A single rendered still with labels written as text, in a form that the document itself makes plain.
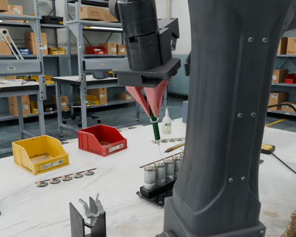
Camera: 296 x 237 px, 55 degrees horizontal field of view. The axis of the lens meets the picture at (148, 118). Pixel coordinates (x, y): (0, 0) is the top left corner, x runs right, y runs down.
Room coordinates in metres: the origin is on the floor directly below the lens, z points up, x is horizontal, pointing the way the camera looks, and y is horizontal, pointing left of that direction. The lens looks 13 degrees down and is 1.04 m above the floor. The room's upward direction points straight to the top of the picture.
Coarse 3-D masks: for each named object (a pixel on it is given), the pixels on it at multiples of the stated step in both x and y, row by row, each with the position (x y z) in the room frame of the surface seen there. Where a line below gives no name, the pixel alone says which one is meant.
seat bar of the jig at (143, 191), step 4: (164, 184) 0.56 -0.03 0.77; (168, 184) 0.56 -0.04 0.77; (172, 184) 0.57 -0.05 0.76; (140, 188) 0.55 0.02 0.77; (144, 188) 0.54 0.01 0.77; (156, 188) 0.54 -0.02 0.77; (160, 188) 0.54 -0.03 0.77; (164, 188) 0.55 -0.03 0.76; (144, 192) 0.53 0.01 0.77; (148, 192) 0.52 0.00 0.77; (152, 192) 0.53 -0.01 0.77; (156, 192) 0.54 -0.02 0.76; (148, 196) 0.52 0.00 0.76
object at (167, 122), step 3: (165, 114) 1.02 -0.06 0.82; (168, 114) 1.02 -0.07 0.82; (165, 117) 1.02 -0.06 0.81; (168, 117) 1.02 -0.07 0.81; (162, 120) 1.02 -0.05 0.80; (165, 120) 1.01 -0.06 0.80; (168, 120) 1.01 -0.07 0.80; (165, 123) 1.01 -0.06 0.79; (168, 123) 1.01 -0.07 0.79; (165, 126) 1.01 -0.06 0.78; (168, 126) 1.01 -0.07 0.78; (162, 129) 1.02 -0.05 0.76; (165, 129) 1.01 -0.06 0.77; (168, 129) 1.01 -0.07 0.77; (162, 132) 1.02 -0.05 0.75; (165, 132) 1.01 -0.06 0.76; (168, 132) 1.01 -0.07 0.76
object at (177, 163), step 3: (174, 162) 0.59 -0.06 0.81; (177, 162) 0.59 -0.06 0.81; (180, 162) 0.59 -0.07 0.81; (174, 165) 0.59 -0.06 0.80; (177, 165) 0.59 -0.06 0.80; (180, 165) 0.59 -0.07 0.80; (174, 168) 0.59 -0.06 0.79; (177, 168) 0.59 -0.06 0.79; (174, 171) 0.59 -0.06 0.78; (177, 171) 0.59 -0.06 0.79; (174, 174) 0.59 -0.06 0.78; (177, 174) 0.59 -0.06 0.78; (177, 177) 0.59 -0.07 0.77
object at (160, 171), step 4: (160, 164) 0.56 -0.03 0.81; (156, 168) 0.55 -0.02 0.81; (160, 168) 0.55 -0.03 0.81; (164, 168) 0.56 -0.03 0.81; (156, 172) 0.55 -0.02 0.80; (160, 172) 0.55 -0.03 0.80; (164, 172) 0.56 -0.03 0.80; (156, 176) 0.55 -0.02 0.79; (160, 176) 0.55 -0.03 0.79; (164, 176) 0.56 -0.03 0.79; (156, 180) 0.55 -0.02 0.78; (160, 180) 0.55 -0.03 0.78; (164, 180) 0.56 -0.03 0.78; (156, 184) 0.55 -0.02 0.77; (160, 184) 0.55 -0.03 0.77
